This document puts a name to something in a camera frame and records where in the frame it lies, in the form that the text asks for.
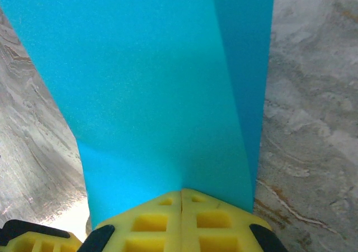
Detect blue cloth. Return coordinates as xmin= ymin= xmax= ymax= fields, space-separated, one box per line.
xmin=0 ymin=0 xmax=276 ymax=232

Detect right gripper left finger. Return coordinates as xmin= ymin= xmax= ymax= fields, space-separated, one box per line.
xmin=82 ymin=189 xmax=182 ymax=252

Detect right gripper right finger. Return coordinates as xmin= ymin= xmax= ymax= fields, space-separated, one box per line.
xmin=181 ymin=189 xmax=289 ymax=252

